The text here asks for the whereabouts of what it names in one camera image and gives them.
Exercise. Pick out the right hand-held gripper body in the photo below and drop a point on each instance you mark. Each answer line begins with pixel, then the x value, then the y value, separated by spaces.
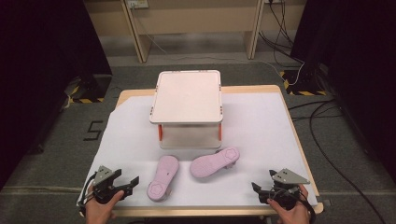
pixel 285 179

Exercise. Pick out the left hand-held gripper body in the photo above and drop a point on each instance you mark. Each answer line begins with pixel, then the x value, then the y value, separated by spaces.
pixel 103 175

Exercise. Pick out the pink child's shoe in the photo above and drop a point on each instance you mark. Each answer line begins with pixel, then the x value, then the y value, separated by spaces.
pixel 211 163
pixel 163 177

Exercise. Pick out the white shoe box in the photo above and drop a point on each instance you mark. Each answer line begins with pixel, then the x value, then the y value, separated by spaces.
pixel 186 99

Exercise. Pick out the person's left hand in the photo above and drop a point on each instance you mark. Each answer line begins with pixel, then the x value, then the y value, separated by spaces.
pixel 101 211

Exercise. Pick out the person's right hand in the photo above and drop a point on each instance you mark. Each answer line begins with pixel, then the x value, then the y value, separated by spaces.
pixel 292 214

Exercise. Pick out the white table mat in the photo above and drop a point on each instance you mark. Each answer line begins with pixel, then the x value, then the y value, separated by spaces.
pixel 249 140

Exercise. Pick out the black tape floor mark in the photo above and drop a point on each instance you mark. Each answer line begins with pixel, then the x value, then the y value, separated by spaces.
pixel 93 130

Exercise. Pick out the wooden table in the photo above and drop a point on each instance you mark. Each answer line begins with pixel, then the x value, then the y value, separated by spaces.
pixel 249 88

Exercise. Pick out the black stand base, striped tape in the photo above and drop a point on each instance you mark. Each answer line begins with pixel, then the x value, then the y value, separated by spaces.
pixel 93 88
pixel 303 82

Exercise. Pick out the black curtain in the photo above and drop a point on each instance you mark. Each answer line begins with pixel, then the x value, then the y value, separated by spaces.
pixel 364 62
pixel 37 77

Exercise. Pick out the beige wooden desk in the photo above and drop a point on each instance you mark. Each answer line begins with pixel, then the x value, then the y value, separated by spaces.
pixel 193 21

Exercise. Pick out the white wall socket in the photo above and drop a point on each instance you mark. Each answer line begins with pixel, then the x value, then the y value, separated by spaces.
pixel 137 3

